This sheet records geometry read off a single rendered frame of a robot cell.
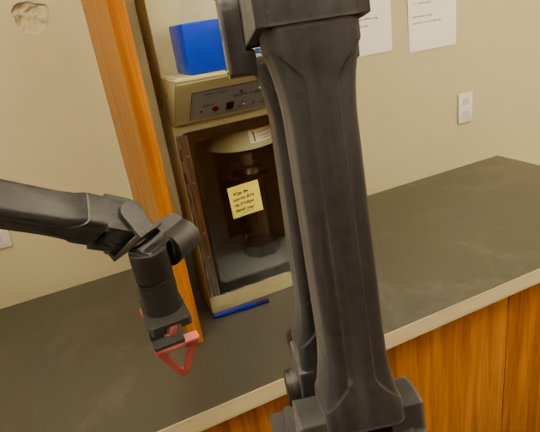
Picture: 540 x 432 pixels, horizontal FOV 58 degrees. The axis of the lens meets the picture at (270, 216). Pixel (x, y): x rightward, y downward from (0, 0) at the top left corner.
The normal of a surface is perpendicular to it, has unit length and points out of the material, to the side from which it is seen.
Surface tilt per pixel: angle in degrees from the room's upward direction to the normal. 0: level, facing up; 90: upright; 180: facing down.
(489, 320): 90
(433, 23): 90
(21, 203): 57
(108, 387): 0
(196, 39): 90
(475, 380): 90
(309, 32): 81
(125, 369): 0
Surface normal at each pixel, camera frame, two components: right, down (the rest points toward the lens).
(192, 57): 0.40, 0.29
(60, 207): 0.61, -0.47
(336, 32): 0.12, 0.21
